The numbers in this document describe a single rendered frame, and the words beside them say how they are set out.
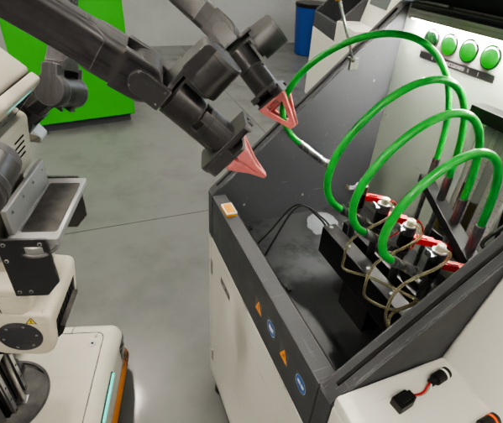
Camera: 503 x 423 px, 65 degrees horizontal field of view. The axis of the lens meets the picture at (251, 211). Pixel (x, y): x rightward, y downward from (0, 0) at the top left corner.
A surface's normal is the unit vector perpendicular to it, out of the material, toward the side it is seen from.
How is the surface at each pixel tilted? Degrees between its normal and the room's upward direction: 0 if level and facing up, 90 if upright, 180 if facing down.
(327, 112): 90
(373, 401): 0
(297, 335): 0
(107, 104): 90
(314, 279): 0
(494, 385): 76
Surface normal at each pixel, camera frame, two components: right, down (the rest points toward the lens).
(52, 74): -0.17, 0.21
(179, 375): 0.05, -0.82
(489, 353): -0.89, -0.04
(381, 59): 0.36, 0.54
